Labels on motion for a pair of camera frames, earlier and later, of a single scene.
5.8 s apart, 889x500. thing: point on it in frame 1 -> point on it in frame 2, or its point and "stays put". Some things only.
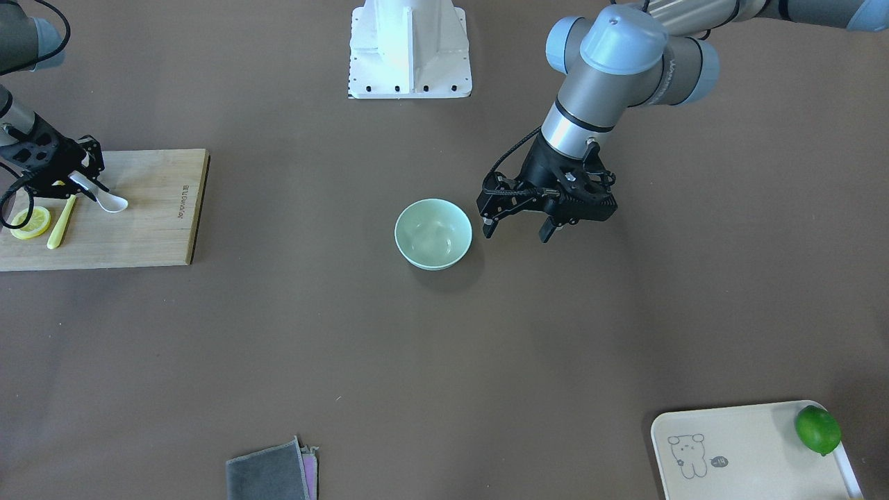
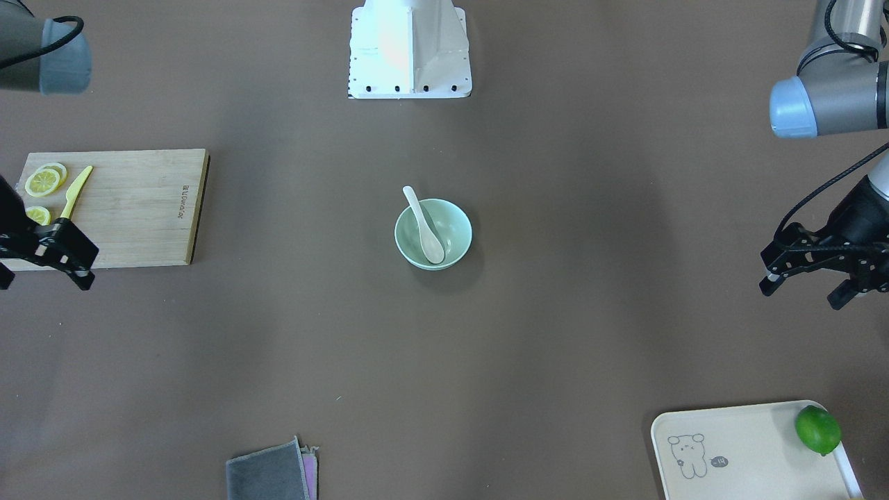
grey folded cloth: [283, 471] stays put
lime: [818, 428] stays put
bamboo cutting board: [162, 190] stays put
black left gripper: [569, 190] -> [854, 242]
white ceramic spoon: [106, 200] -> [433, 246]
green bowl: [433, 234] stays put
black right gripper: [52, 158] -> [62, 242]
